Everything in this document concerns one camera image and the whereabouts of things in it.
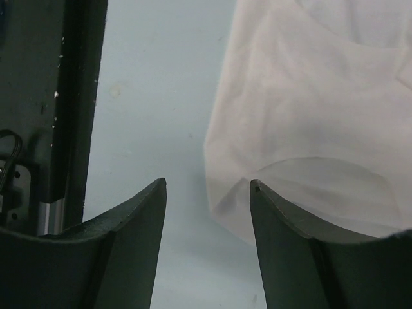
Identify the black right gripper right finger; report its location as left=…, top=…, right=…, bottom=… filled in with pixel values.
left=250, top=180, right=411, bottom=308

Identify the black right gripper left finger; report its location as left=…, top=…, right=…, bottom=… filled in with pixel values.
left=1, top=178, right=167, bottom=308

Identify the white underwear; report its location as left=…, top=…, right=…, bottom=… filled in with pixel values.
left=204, top=1, right=411, bottom=243

